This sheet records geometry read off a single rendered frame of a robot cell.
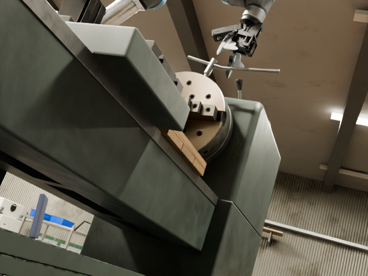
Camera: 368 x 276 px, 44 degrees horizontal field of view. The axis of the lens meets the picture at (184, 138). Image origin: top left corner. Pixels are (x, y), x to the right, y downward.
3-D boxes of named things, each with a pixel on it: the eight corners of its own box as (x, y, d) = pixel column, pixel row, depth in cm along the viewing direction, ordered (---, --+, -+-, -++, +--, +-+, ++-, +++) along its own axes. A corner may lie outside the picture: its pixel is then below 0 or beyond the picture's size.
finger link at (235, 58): (238, 81, 160) (245, 56, 157) (224, 76, 163) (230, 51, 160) (242, 80, 163) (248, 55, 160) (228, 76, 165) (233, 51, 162)
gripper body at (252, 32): (246, 47, 151) (262, 18, 154) (224, 41, 155) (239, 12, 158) (250, 59, 158) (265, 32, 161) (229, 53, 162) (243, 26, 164)
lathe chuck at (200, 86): (128, 147, 160) (170, 74, 167) (204, 180, 146) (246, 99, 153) (117, 137, 152) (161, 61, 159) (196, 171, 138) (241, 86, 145)
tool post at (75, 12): (68, 43, 110) (83, 10, 114) (93, 46, 108) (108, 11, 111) (51, 24, 104) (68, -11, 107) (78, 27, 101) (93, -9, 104)
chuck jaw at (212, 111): (191, 110, 151) (225, 113, 147) (187, 124, 149) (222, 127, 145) (180, 95, 141) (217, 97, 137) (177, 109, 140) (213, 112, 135)
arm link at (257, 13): (244, 3, 159) (248, 17, 166) (239, 13, 158) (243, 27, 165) (264, 7, 155) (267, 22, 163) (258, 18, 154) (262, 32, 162)
